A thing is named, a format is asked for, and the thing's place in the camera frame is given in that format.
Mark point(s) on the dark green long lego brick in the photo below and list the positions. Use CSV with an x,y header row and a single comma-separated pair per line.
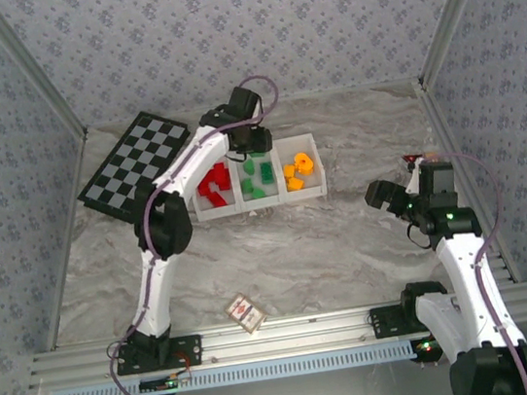
x,y
267,173

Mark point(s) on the red lego brick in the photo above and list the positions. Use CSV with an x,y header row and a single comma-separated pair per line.
x,y
218,171
225,183
217,199
205,188

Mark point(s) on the yellow lego brick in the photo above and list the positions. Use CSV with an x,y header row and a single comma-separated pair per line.
x,y
289,171
295,183

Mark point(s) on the yellow round lego piece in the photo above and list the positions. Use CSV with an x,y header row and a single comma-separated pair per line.
x,y
304,163

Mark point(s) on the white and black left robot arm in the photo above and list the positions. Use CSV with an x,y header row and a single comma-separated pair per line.
x,y
164,221

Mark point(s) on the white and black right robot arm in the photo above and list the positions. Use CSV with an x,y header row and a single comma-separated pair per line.
x,y
473,295

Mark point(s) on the red and black triangular object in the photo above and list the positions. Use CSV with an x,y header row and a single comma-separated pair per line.
x,y
410,157

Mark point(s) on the black and grey chessboard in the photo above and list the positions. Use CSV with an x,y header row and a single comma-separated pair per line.
x,y
140,156

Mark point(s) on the small circuit board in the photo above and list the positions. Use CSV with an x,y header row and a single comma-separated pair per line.
x,y
426,345
164,382

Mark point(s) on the small card box red print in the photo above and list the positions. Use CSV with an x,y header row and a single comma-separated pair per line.
x,y
245,312

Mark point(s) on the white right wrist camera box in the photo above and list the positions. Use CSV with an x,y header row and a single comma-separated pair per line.
x,y
414,178

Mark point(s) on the aluminium side rail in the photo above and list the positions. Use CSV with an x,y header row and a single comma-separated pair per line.
x,y
74,194
432,105

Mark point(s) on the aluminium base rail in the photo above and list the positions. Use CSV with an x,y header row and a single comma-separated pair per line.
x,y
283,337

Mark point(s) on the aluminium corner post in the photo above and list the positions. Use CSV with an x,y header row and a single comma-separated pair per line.
x,y
35,75
456,15

